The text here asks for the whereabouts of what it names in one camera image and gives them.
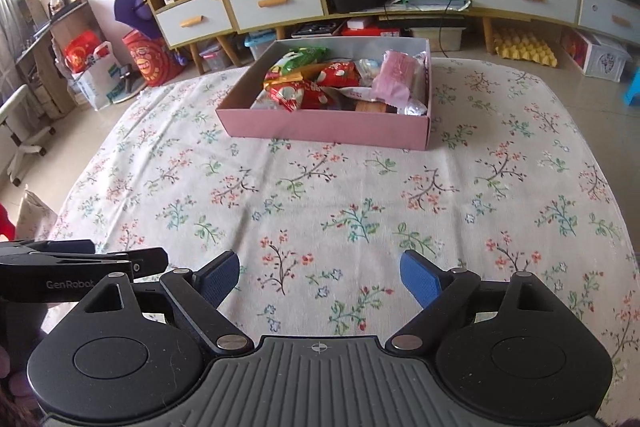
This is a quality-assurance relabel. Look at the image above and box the pink wafer packet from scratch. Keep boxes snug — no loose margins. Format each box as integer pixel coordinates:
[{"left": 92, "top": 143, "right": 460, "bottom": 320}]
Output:
[{"left": 371, "top": 50, "right": 423, "bottom": 101}]

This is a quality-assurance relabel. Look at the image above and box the red snack packet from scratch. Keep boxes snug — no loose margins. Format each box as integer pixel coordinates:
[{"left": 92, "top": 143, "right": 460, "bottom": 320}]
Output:
[{"left": 316, "top": 62, "right": 360, "bottom": 89}]

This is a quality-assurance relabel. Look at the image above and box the white office chair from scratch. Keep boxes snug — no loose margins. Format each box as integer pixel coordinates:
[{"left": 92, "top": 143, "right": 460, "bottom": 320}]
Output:
[{"left": 1, "top": 84, "right": 56, "bottom": 186}]

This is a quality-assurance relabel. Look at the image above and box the floral tablecloth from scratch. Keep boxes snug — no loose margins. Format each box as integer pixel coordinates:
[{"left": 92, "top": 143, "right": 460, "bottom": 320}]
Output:
[{"left": 52, "top": 58, "right": 639, "bottom": 425}]

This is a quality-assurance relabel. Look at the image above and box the white chocolate roll packet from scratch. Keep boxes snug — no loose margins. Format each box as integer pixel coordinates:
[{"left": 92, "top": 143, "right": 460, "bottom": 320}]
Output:
[{"left": 336, "top": 87, "right": 427, "bottom": 116}]

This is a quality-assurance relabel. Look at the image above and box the red paper bag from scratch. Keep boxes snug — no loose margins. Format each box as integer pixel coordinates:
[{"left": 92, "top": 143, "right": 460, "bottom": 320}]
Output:
[{"left": 122, "top": 29, "right": 186, "bottom": 87}]

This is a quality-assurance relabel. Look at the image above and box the clear wrapped toast biscuit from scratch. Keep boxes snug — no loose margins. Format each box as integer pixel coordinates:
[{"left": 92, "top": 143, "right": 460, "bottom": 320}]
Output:
[{"left": 355, "top": 101, "right": 397, "bottom": 114}]

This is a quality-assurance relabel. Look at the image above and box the pink cardboard box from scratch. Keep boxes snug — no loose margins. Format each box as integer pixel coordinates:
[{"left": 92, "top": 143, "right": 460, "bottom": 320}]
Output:
[{"left": 216, "top": 37, "right": 432, "bottom": 150}]

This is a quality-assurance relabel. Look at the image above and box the small blue white candy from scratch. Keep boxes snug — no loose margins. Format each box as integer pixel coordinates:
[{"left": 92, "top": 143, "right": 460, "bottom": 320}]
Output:
[{"left": 355, "top": 58, "right": 381, "bottom": 87}]

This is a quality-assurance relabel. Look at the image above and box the clear bin blue lid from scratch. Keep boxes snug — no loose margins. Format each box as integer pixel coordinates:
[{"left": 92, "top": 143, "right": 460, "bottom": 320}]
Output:
[{"left": 244, "top": 29, "right": 277, "bottom": 60}]

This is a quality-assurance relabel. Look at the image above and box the green chip bag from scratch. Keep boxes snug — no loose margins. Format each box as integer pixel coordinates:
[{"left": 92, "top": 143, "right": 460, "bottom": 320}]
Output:
[{"left": 265, "top": 46, "right": 328, "bottom": 80}]

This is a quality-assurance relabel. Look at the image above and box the yellow egg tray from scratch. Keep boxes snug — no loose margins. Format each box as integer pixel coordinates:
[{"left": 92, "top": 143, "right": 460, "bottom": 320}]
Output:
[{"left": 492, "top": 27, "right": 558, "bottom": 68}]

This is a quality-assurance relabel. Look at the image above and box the red shoe box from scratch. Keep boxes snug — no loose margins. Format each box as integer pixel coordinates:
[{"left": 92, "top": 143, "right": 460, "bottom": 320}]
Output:
[{"left": 340, "top": 17, "right": 401, "bottom": 37}]

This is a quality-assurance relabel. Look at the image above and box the white patterned box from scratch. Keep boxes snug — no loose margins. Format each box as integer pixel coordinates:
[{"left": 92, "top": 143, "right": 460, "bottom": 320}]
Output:
[{"left": 560, "top": 27, "right": 631, "bottom": 82}]

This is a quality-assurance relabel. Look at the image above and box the clear bin with keyboard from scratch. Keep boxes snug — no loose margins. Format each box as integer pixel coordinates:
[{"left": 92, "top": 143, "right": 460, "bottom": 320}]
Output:
[{"left": 291, "top": 20, "right": 344, "bottom": 39}]

